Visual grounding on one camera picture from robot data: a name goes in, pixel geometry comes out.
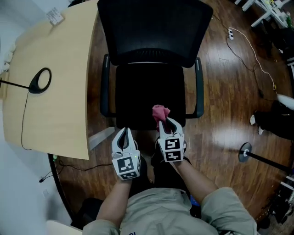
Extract white handheld device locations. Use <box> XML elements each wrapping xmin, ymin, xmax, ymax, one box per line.
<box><xmin>277</xmin><ymin>94</ymin><xmax>294</xmax><ymax>108</ymax></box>

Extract black office chair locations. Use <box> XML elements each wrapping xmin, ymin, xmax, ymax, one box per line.
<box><xmin>261</xmin><ymin>18</ymin><xmax>294</xmax><ymax>60</ymax></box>

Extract person's left forearm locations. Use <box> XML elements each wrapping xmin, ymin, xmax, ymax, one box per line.
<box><xmin>95</xmin><ymin>179</ymin><xmax>133</xmax><ymax>227</ymax></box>

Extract white floor cable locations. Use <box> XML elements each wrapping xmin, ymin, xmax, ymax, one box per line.
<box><xmin>229</xmin><ymin>27</ymin><xmax>280</xmax><ymax>95</ymax></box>

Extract person's black trousers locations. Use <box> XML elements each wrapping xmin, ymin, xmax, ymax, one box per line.
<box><xmin>130</xmin><ymin>137</ymin><xmax>192</xmax><ymax>200</ymax></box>

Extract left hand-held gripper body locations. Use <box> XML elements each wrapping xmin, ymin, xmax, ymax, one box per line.
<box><xmin>111</xmin><ymin>149</ymin><xmax>141</xmax><ymax>182</ymax></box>

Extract thin black floor cable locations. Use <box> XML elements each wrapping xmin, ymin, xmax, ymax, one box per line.
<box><xmin>39</xmin><ymin>158</ymin><xmax>113</xmax><ymax>184</ymax></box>

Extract white lumpy desk item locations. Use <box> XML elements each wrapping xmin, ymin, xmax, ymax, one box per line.
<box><xmin>3</xmin><ymin>43</ymin><xmax>17</xmax><ymax>71</ymax></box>

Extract person's right forearm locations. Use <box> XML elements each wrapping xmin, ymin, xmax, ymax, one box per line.
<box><xmin>172</xmin><ymin>159</ymin><xmax>219</xmax><ymax>204</ymax></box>

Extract light wooden desk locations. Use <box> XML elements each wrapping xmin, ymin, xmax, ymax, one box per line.
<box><xmin>2</xmin><ymin>0</ymin><xmax>115</xmax><ymax>161</ymax></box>

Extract wooden tissue box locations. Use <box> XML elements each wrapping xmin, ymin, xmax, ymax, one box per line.
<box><xmin>0</xmin><ymin>71</ymin><xmax>10</xmax><ymax>99</ymax></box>

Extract black stanchion with metal base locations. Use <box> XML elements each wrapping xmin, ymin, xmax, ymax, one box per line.
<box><xmin>238</xmin><ymin>142</ymin><xmax>294</xmax><ymax>174</ymax></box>

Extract white table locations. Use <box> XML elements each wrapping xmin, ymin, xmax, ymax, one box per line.
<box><xmin>251</xmin><ymin>0</ymin><xmax>290</xmax><ymax>28</ymax></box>
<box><xmin>234</xmin><ymin>0</ymin><xmax>255</xmax><ymax>12</ymax></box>

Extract black mesh armchair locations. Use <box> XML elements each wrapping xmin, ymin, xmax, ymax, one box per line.
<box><xmin>100</xmin><ymin>0</ymin><xmax>214</xmax><ymax>131</ymax></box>

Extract long black floor cable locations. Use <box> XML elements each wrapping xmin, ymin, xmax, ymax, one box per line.
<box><xmin>212</xmin><ymin>15</ymin><xmax>274</xmax><ymax>101</ymax></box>

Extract person's grey shirt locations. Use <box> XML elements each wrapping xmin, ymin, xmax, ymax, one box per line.
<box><xmin>82</xmin><ymin>187</ymin><xmax>258</xmax><ymax>235</ymax></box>

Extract small clear sign holder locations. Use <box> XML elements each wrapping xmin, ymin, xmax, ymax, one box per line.
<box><xmin>45</xmin><ymin>7</ymin><xmax>65</xmax><ymax>26</ymax></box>

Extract black desk lamp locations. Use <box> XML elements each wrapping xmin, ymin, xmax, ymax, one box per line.
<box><xmin>0</xmin><ymin>67</ymin><xmax>52</xmax><ymax>95</ymax></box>

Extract pink cloth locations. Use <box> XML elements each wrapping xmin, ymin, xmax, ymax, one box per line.
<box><xmin>152</xmin><ymin>104</ymin><xmax>171</xmax><ymax>133</ymax></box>

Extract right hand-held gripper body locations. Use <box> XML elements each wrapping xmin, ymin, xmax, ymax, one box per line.
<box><xmin>158</xmin><ymin>135</ymin><xmax>187</xmax><ymax>163</ymax></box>

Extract white rack with equipment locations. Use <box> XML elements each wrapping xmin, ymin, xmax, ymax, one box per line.
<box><xmin>268</xmin><ymin>174</ymin><xmax>294</xmax><ymax>224</ymax></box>

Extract black lamp cable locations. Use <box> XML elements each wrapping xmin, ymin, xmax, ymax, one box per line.
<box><xmin>20</xmin><ymin>91</ymin><xmax>33</xmax><ymax>151</ymax></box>

